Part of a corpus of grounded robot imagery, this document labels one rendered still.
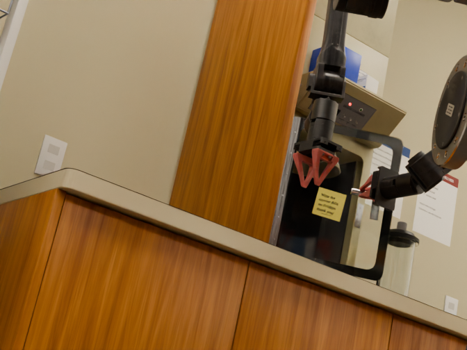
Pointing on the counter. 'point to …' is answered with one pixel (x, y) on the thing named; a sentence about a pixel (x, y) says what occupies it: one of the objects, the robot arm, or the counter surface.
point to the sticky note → (329, 204)
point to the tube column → (367, 26)
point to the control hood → (386, 126)
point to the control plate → (354, 112)
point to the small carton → (368, 82)
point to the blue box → (354, 59)
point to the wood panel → (244, 113)
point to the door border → (284, 181)
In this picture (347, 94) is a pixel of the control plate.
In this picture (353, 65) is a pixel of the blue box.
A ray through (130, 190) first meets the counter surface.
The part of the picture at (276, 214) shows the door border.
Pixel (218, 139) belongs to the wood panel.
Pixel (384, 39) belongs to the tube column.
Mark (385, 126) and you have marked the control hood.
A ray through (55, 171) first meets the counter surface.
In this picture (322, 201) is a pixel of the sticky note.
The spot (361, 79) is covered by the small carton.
